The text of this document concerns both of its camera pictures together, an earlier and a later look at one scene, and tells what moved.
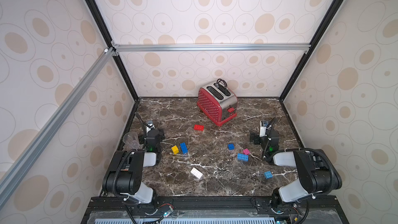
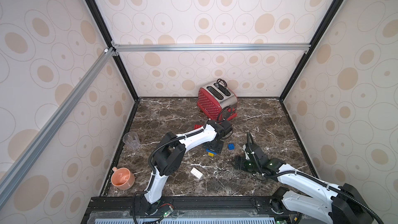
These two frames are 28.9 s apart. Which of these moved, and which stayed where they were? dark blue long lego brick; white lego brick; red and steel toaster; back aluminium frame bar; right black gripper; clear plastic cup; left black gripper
Moved: right black gripper; left black gripper; dark blue long lego brick
Stayed: back aluminium frame bar; red and steel toaster; clear plastic cup; white lego brick
